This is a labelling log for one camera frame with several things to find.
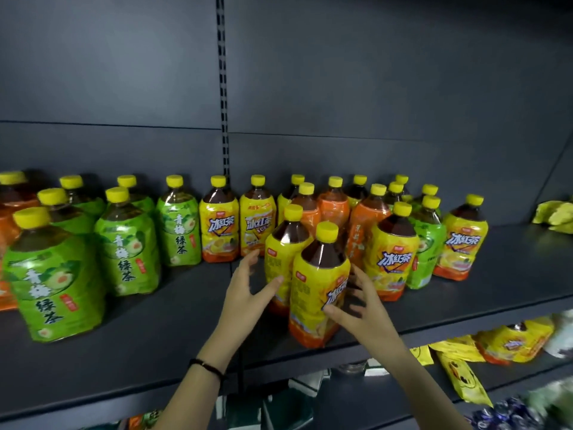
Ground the slotted metal shelf upright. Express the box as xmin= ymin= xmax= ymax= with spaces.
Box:
xmin=215 ymin=0 xmax=232 ymax=184

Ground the group of green label bottles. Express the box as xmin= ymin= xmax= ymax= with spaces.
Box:
xmin=2 ymin=174 xmax=202 ymax=343

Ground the dark grey metal shelf board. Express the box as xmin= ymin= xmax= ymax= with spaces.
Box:
xmin=0 ymin=223 xmax=573 ymax=422

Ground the green label tea bottle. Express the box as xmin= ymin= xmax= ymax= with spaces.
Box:
xmin=405 ymin=195 xmax=447 ymax=291

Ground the yellow smiley snack packet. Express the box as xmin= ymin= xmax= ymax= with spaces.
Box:
xmin=436 ymin=351 xmax=494 ymax=408
xmin=429 ymin=336 xmax=486 ymax=363
xmin=409 ymin=345 xmax=435 ymax=367

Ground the orange label tea bottle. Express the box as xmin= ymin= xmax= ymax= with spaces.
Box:
xmin=290 ymin=182 xmax=322 ymax=240
xmin=346 ymin=184 xmax=393 ymax=270
xmin=317 ymin=176 xmax=352 ymax=231
xmin=0 ymin=171 xmax=42 ymax=265

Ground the person's right forearm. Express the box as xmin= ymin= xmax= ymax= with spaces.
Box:
xmin=380 ymin=345 xmax=473 ymax=430

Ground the pale green plastic packet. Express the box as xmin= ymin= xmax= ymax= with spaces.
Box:
xmin=528 ymin=376 xmax=573 ymax=426

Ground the yellow label iced tea bottle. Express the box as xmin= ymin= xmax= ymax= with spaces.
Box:
xmin=288 ymin=221 xmax=352 ymax=350

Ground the group of yellow label bottles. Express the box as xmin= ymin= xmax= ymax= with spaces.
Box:
xmin=199 ymin=174 xmax=489 ymax=317

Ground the yellow crumpled packet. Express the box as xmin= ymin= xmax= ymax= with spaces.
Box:
xmin=532 ymin=200 xmax=573 ymax=235

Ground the person's right hand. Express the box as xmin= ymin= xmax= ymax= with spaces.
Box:
xmin=323 ymin=265 xmax=406 ymax=361

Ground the pile of blue wrapped candies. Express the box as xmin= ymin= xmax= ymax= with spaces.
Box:
xmin=466 ymin=397 xmax=549 ymax=430

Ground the yellow label bottle lying flat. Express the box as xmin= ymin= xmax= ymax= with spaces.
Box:
xmin=475 ymin=316 xmax=556 ymax=366

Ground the dark grey lower shelf board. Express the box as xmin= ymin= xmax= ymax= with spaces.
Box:
xmin=309 ymin=349 xmax=573 ymax=430

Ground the white plastic packet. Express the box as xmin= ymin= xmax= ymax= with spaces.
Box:
xmin=544 ymin=310 xmax=573 ymax=360

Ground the person's left hand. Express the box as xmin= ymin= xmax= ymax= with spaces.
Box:
xmin=204 ymin=251 xmax=285 ymax=355

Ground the person's left forearm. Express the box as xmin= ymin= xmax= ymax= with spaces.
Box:
xmin=152 ymin=349 xmax=235 ymax=430

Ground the black wrist band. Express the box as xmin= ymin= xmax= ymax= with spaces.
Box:
xmin=189 ymin=358 xmax=225 ymax=381

